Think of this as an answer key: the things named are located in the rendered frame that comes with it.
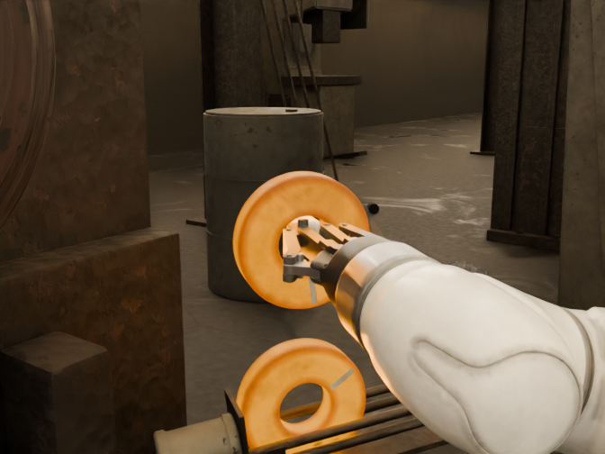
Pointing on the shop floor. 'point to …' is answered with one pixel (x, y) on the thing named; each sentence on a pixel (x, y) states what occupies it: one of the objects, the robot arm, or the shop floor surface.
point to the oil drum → (249, 176)
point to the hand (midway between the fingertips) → (302, 227)
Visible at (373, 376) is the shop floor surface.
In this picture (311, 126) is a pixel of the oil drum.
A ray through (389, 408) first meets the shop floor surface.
